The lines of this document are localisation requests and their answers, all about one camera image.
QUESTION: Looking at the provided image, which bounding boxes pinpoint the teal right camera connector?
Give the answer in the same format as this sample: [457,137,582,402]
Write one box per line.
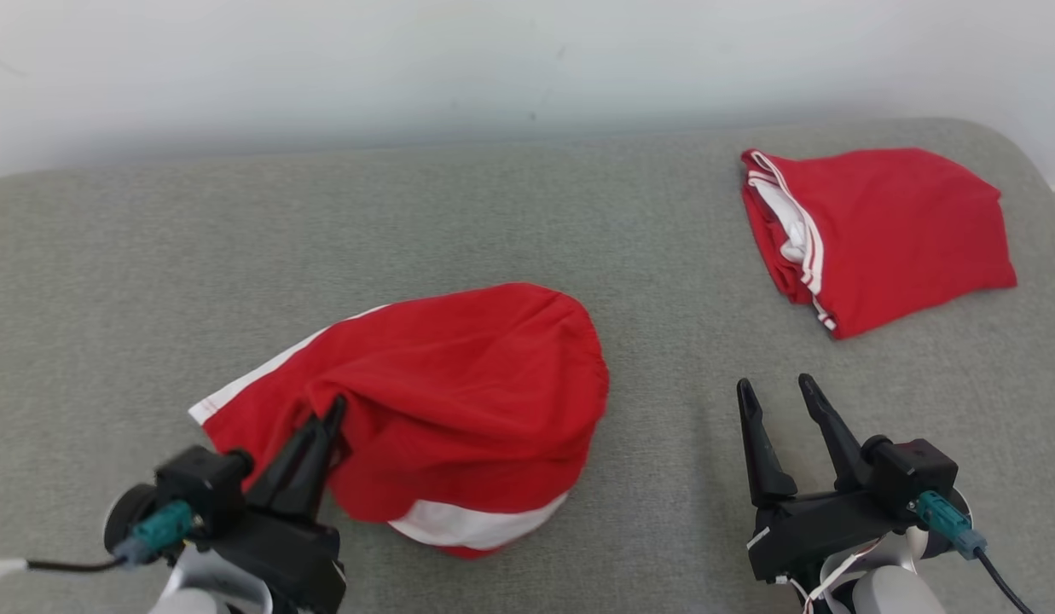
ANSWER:
[915,490,988,559]

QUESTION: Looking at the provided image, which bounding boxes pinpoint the teal camera connector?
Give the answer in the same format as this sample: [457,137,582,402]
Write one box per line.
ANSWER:
[113,500,195,568]
[915,490,988,559]

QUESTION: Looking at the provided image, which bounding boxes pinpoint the red basketball jersey number 23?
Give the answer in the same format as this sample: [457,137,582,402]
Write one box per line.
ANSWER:
[740,148,1018,340]

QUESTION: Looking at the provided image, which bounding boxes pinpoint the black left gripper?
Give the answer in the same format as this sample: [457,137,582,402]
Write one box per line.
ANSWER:
[212,394,349,614]

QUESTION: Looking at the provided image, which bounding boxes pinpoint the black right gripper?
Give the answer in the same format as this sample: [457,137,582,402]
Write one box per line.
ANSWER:
[736,374,920,585]

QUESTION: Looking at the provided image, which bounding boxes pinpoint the red shorts with white stripe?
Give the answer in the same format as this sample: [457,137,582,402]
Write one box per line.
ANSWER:
[188,282,611,559]

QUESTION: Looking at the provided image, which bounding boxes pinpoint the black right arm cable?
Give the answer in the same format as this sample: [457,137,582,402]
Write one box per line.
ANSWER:
[973,550,1038,614]

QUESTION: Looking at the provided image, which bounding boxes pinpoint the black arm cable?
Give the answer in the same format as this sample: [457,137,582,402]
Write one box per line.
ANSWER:
[20,556,127,574]
[973,550,1038,614]

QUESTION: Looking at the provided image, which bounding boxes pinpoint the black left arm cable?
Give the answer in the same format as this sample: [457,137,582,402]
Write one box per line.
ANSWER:
[20,556,127,574]

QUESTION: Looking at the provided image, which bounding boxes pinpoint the teal left camera connector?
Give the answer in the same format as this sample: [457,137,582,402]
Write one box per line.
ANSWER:
[113,500,195,568]

